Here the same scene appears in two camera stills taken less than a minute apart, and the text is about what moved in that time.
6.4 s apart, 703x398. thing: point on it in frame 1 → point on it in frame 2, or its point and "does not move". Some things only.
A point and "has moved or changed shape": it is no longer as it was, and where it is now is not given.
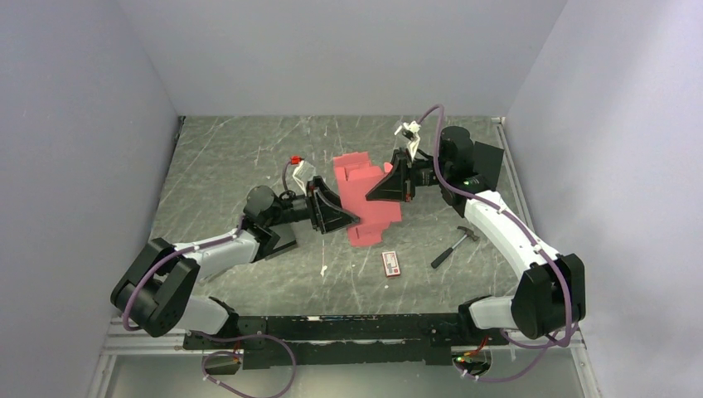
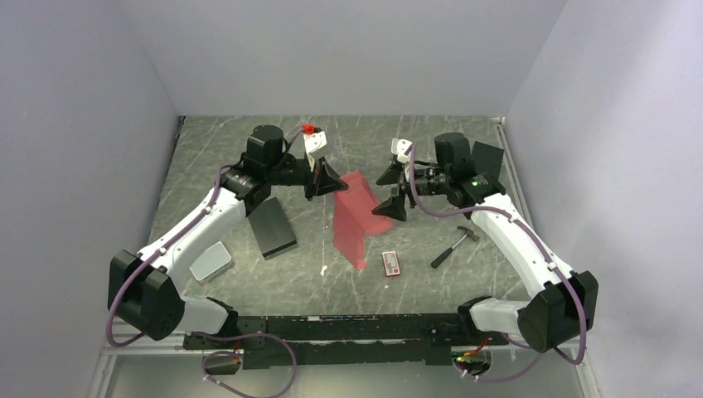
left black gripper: x=326 y=210 → x=324 y=180
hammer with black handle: x=438 y=259 does not move
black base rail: x=408 y=339 does not move
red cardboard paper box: x=356 y=177 has moved or changed shape
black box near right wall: x=487 y=162 does not move
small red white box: x=391 y=264 does not move
